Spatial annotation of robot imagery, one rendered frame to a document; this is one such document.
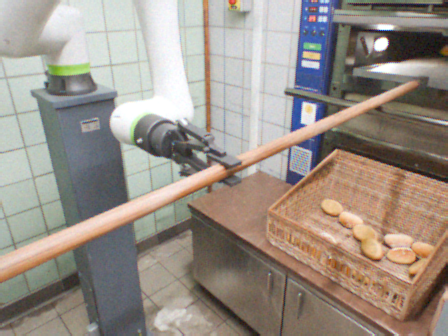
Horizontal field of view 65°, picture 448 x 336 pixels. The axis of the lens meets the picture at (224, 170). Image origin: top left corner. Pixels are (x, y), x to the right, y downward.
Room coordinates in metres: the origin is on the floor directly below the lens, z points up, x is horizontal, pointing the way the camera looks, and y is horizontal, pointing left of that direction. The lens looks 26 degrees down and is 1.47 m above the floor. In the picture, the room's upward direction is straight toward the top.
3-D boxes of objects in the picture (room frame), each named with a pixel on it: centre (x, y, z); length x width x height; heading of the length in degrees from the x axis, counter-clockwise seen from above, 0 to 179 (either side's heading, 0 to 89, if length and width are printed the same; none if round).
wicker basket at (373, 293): (1.12, -0.52, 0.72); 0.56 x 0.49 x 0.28; 43
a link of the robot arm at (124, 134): (0.85, 0.22, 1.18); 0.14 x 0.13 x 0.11; 43
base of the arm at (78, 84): (1.17, 0.52, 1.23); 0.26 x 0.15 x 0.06; 42
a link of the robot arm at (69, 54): (1.12, 0.49, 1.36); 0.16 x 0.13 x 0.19; 152
